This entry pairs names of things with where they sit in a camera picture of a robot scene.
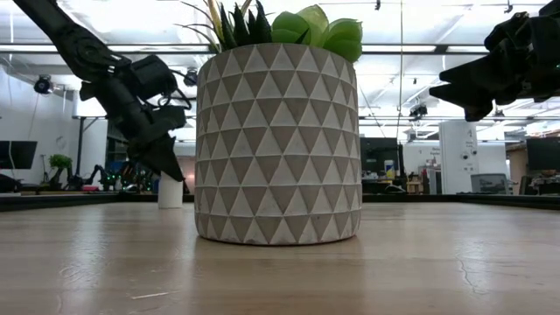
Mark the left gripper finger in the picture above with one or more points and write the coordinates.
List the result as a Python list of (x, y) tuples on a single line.
[(162, 157), (170, 118)]

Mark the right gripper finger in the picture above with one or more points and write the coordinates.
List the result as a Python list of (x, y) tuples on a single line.
[(507, 76), (474, 100)]

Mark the white pill bottle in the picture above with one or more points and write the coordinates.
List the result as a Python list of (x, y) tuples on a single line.
[(170, 194)]

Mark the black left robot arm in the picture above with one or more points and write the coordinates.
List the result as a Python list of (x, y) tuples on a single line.
[(74, 44)]

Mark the black webcam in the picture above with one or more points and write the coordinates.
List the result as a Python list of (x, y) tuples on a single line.
[(191, 78), (43, 84)]

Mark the white pillar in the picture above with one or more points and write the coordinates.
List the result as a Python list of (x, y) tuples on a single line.
[(457, 144)]

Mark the small potted green plant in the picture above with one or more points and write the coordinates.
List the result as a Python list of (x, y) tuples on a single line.
[(60, 161)]

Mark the black computer monitor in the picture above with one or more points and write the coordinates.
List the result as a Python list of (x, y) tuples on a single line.
[(378, 153), (542, 153), (19, 153)]

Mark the yellow blue bottle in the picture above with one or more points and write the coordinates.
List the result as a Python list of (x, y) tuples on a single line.
[(389, 168)]

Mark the green artificial succulent plant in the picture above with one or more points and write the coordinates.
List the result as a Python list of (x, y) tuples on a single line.
[(297, 28)]

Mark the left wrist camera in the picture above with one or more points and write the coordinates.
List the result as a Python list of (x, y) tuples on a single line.
[(153, 76)]

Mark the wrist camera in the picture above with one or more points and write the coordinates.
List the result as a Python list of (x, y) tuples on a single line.
[(507, 30), (153, 76)]

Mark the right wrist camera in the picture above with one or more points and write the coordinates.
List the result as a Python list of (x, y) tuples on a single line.
[(507, 30)]

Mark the black ceiling-mounted camera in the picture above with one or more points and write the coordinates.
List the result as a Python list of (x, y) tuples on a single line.
[(418, 110)]

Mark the black aluminium table frame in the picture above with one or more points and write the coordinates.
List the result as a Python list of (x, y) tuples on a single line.
[(437, 199)]

